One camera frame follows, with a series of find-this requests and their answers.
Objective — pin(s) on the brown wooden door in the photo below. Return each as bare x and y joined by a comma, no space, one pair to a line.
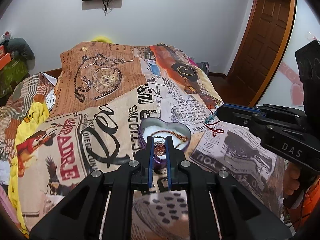
265,37

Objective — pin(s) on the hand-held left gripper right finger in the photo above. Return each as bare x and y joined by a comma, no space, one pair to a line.
169,160

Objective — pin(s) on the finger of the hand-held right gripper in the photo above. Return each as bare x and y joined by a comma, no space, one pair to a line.
235,117
282,115

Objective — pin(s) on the grey plush toy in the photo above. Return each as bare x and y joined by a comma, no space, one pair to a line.
17,47

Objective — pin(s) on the dark clothes pile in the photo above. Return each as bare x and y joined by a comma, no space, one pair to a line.
202,66

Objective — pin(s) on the orange box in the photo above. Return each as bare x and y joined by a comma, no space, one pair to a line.
4,55

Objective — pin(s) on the person's right hand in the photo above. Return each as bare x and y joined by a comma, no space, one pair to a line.
291,181

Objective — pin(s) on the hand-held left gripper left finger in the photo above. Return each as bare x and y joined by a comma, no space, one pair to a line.
150,160

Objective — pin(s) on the yellow cartoon print blanket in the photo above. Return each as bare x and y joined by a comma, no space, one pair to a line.
30,140

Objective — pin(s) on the green patterned cloth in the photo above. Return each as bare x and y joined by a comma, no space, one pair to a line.
11,76

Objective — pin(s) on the yellow cloth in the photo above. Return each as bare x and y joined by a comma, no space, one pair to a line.
102,38

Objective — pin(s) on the orange car print pillow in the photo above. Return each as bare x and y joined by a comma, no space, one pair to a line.
180,67

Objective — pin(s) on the striped print pillow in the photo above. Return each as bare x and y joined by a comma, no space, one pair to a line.
27,90

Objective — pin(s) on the pocket watch print pillow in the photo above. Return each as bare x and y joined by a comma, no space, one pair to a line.
100,75

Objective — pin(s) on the heart-shaped tin box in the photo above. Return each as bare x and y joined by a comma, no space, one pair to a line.
152,132

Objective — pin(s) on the pink heart wall sticker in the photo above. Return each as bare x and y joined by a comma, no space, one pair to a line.
296,90

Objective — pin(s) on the newspaper print blanket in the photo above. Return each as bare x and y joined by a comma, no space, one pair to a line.
105,135

